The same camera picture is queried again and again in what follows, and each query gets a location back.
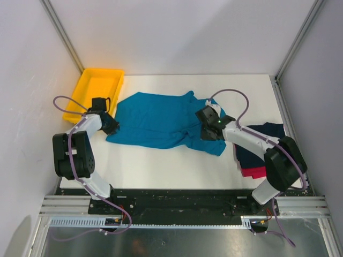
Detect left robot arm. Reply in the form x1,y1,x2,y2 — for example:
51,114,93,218
53,95,120,214

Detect folded navy t shirt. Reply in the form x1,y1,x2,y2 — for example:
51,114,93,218
235,122,286,169

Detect folded red t shirt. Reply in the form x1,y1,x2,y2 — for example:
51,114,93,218
241,167,266,179

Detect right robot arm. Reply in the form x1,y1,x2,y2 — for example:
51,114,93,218
196,104,308,215

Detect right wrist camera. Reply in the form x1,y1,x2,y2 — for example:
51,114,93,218
205,99,222,117

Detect teal t shirt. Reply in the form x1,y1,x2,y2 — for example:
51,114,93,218
106,91,226,156

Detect aluminium frame post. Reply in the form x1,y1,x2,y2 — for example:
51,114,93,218
274,0,326,84
39,0,85,74

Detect right aluminium frame post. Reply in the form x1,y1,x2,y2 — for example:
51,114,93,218
274,0,326,84

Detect grey slotted cable duct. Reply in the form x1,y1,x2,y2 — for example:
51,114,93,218
49,216,268,229

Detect yellow plastic tray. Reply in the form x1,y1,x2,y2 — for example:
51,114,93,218
63,68,125,124

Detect left aluminium frame post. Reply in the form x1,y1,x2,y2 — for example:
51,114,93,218
39,0,85,74

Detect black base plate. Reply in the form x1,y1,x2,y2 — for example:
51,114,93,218
88,188,281,225

